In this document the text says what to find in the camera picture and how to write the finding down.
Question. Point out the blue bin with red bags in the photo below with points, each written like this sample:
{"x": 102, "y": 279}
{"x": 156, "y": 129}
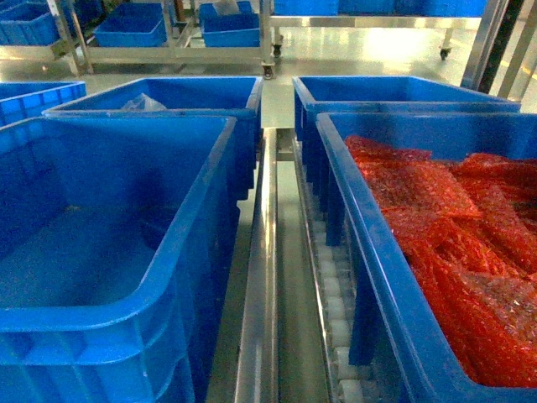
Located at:
{"x": 428, "y": 368}

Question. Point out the clear plastic bag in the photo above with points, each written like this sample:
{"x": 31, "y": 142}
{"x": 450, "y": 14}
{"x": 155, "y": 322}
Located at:
{"x": 143, "y": 102}

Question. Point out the blue bin rear right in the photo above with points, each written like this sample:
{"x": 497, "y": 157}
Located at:
{"x": 405, "y": 112}

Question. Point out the blue bin far left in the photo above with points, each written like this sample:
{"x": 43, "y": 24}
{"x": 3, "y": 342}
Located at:
{"x": 28, "y": 99}

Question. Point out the empty blue bin front left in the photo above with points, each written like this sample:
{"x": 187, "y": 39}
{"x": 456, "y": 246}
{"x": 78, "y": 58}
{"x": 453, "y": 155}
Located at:
{"x": 89, "y": 313}

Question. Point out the steel shelf rack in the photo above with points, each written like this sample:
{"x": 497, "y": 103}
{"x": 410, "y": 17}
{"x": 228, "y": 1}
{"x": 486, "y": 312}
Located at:
{"x": 287, "y": 323}

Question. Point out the red bubble wrap bags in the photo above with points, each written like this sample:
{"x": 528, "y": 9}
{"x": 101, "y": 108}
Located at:
{"x": 468, "y": 232}

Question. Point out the blue bin with clear bag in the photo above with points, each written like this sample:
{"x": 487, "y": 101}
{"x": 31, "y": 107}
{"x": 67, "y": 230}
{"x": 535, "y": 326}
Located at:
{"x": 239, "y": 97}

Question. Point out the distant steel rack on casters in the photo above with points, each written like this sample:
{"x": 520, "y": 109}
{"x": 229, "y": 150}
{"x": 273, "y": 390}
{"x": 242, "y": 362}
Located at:
{"x": 175, "y": 51}

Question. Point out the blue bin on distant rack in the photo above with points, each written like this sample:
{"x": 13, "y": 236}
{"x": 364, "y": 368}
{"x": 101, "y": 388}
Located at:
{"x": 132, "y": 25}

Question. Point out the blue block part with knob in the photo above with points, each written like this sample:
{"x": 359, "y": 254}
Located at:
{"x": 154, "y": 222}

